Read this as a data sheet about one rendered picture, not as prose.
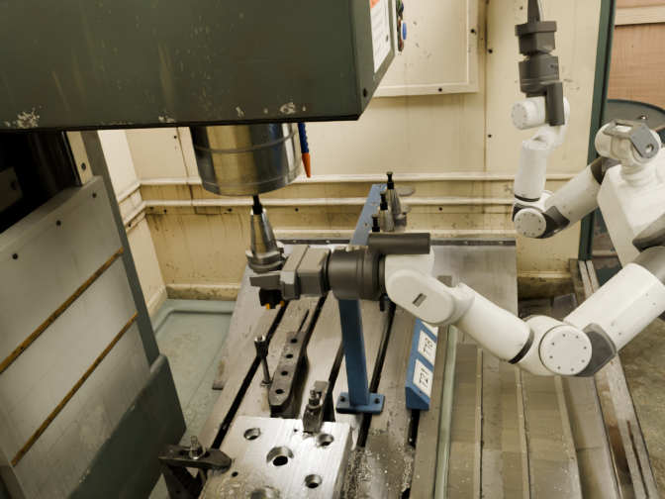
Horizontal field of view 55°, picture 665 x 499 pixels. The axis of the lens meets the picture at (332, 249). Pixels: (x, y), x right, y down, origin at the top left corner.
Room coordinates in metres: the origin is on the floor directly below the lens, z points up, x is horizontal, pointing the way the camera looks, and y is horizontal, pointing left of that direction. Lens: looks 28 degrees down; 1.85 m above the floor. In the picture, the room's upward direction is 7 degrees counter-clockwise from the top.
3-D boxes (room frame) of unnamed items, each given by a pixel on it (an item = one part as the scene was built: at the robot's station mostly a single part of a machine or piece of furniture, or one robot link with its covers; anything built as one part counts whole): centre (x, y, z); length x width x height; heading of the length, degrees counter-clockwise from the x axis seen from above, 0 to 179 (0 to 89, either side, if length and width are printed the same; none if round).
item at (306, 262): (0.92, 0.02, 1.33); 0.13 x 0.12 x 0.10; 165
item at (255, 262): (0.94, 0.11, 1.36); 0.06 x 0.06 x 0.03
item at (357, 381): (1.08, -0.02, 1.05); 0.10 x 0.05 x 0.30; 75
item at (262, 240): (0.94, 0.11, 1.41); 0.04 x 0.04 x 0.07
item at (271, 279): (0.91, 0.11, 1.33); 0.06 x 0.02 x 0.03; 75
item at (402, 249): (0.89, -0.10, 1.34); 0.11 x 0.11 x 0.11; 75
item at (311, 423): (0.98, 0.07, 0.97); 0.13 x 0.03 x 0.15; 165
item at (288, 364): (1.16, 0.13, 0.93); 0.26 x 0.05 x 0.06; 170
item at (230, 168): (0.94, 0.11, 1.56); 0.16 x 0.16 x 0.12
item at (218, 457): (0.88, 0.29, 0.97); 0.13 x 0.03 x 0.15; 75
